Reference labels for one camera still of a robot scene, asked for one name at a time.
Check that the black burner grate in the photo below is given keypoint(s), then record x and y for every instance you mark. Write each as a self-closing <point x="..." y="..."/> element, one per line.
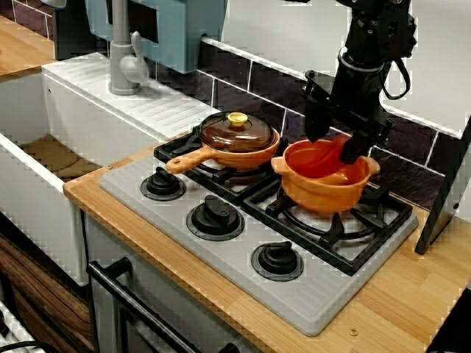
<point x="228" y="180"/>
<point x="331" y="239"/>

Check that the brown glass lid yellow knob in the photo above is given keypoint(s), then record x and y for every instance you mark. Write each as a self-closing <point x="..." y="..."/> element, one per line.
<point x="228" y="139"/>

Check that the black slanted panel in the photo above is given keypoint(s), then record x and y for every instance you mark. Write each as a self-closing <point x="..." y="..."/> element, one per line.
<point x="449" y="184"/>

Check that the white toy sink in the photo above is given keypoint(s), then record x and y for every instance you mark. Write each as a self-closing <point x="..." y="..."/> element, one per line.
<point x="73" y="110"/>

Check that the teal box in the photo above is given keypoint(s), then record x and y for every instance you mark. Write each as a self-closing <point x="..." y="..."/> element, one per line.
<point x="184" y="36"/>

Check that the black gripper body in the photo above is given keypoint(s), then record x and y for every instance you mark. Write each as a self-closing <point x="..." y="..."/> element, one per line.
<point x="357" y="95"/>

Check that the red toy pepper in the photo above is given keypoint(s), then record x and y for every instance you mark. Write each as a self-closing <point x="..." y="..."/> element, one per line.
<point x="324" y="162"/>

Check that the white toy oven front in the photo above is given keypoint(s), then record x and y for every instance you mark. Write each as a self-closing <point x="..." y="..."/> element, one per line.
<point x="106" y="312"/>

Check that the grey toy stove plate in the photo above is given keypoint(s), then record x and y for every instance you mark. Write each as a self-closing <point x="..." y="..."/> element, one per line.
<point x="324" y="294"/>

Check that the black stove knob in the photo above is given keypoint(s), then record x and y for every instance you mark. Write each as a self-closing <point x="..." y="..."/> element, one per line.
<point x="215" y="218"/>
<point x="160" y="185"/>
<point x="276" y="259"/>

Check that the orange toy pot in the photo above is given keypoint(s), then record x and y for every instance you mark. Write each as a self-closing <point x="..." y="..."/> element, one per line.
<point x="320" y="195"/>

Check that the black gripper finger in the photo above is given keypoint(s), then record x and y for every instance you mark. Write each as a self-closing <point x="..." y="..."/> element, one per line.
<point x="316" y="117"/>
<point x="355" y="147"/>

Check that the orange toy frying pan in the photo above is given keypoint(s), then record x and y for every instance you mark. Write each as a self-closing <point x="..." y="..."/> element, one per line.
<point x="243" y="158"/>

